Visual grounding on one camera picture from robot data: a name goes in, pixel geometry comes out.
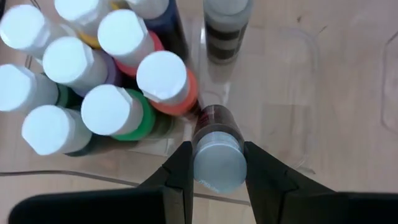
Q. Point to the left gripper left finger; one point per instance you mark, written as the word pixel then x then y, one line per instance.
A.
pixel 124 208

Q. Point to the brown small paint bottle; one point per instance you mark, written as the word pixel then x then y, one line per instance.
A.
pixel 219 161

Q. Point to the clear plastic bin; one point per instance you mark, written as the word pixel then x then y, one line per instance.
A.
pixel 280 124

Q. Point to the orange small paint bottle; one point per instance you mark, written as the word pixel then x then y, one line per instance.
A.
pixel 161 76

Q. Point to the black small paint bottle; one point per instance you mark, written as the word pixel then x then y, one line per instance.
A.
pixel 46 129

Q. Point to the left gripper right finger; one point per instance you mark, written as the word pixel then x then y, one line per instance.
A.
pixel 311 208

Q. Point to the dark green small paint bottle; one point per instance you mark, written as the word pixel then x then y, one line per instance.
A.
pixel 17 87

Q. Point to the yellow small paint bottle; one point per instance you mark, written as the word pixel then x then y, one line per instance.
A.
pixel 81 12

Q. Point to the lavender small paint bottle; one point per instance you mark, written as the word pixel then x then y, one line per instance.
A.
pixel 66 60

